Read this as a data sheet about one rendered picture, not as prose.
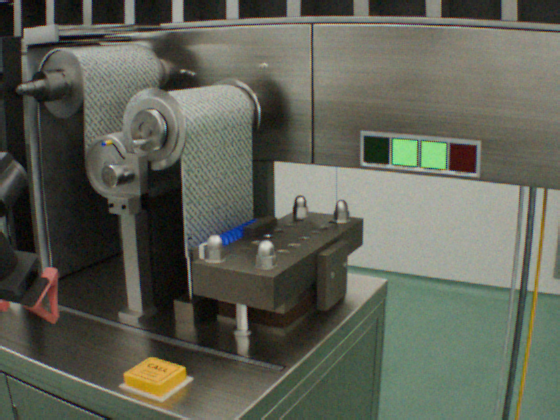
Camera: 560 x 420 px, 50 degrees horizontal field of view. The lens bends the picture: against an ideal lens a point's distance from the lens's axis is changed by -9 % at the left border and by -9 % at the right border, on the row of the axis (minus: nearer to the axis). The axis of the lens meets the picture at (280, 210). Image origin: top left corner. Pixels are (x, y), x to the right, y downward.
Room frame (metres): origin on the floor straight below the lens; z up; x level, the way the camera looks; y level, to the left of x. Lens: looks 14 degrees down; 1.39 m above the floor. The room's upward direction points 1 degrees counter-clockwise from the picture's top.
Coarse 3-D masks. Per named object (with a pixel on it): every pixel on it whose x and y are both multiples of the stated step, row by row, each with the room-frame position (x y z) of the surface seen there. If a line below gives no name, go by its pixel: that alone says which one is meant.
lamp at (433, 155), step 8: (424, 144) 1.23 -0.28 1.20; (432, 144) 1.23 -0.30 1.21; (440, 144) 1.22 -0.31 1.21; (424, 152) 1.23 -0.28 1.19; (432, 152) 1.23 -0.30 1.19; (440, 152) 1.22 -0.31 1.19; (424, 160) 1.23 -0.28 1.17; (432, 160) 1.22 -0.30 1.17; (440, 160) 1.22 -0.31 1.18; (440, 168) 1.22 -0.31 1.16
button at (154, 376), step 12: (156, 360) 0.89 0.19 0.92; (132, 372) 0.85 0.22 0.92; (144, 372) 0.85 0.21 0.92; (156, 372) 0.85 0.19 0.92; (168, 372) 0.85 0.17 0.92; (180, 372) 0.86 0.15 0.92; (132, 384) 0.84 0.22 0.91; (144, 384) 0.82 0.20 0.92; (156, 384) 0.82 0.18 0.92; (168, 384) 0.83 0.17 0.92
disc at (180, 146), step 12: (144, 96) 1.14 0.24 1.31; (156, 96) 1.13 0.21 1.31; (168, 96) 1.12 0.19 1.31; (132, 108) 1.16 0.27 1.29; (180, 108) 1.11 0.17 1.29; (180, 120) 1.11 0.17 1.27; (180, 132) 1.11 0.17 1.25; (180, 144) 1.11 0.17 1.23; (168, 156) 1.12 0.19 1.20; (180, 156) 1.11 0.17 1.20; (156, 168) 1.13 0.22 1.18
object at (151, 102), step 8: (136, 104) 1.15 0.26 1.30; (144, 104) 1.14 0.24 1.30; (152, 104) 1.13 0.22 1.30; (160, 104) 1.12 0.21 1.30; (136, 112) 1.15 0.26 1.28; (168, 112) 1.11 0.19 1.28; (128, 120) 1.16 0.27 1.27; (168, 120) 1.11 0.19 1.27; (176, 120) 1.11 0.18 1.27; (128, 128) 1.16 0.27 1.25; (168, 128) 1.11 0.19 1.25; (176, 128) 1.11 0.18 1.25; (128, 136) 1.16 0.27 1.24; (168, 136) 1.11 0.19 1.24; (176, 136) 1.11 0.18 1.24; (168, 144) 1.11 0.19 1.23; (144, 152) 1.14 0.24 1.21; (152, 152) 1.13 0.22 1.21; (160, 152) 1.12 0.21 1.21; (168, 152) 1.11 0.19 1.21; (152, 160) 1.13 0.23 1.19; (160, 160) 1.12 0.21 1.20
